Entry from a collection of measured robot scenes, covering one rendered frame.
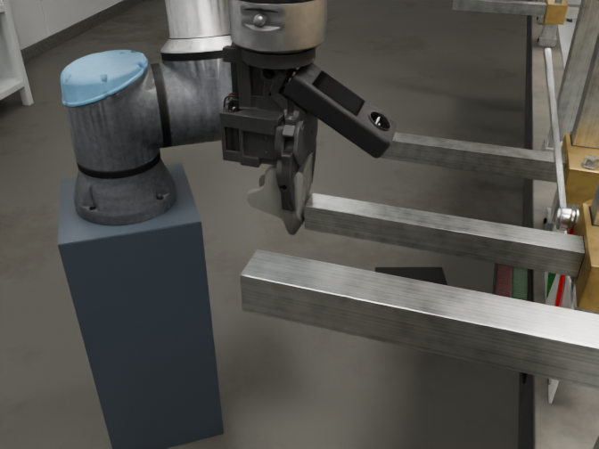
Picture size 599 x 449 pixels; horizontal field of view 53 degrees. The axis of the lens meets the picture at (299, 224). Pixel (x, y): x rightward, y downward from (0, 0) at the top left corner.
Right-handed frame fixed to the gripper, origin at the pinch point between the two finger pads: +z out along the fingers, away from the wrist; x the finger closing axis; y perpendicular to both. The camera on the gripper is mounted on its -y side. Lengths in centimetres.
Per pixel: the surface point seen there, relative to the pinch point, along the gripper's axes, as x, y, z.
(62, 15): -297, 267, 66
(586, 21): -53, -31, -12
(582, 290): 4.8, -28.9, -1.5
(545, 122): -71, -30, 12
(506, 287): -12.2, -24.2, 12.4
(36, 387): -27, 80, 83
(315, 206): 1.2, -2.1, -3.5
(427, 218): 0.0, -13.8, -3.5
